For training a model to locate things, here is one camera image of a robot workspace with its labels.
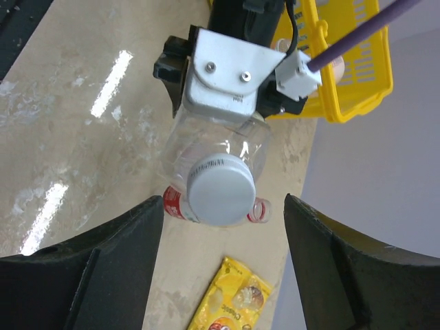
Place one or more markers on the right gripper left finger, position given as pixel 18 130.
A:
pixel 99 279

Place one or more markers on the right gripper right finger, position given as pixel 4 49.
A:
pixel 348 280

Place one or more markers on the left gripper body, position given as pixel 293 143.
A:
pixel 172 65

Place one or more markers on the wide clear plastic bottle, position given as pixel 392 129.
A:
pixel 194 137

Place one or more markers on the red label water bottle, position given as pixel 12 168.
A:
pixel 177 206

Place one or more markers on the large white bottle cap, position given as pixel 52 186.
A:
pixel 220 189

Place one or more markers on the yellow plastic shopping basket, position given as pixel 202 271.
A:
pixel 353 85

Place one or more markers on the yellow chips bag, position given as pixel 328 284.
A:
pixel 234 299

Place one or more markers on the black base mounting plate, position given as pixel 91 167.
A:
pixel 19 19

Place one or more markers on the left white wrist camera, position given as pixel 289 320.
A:
pixel 229 79

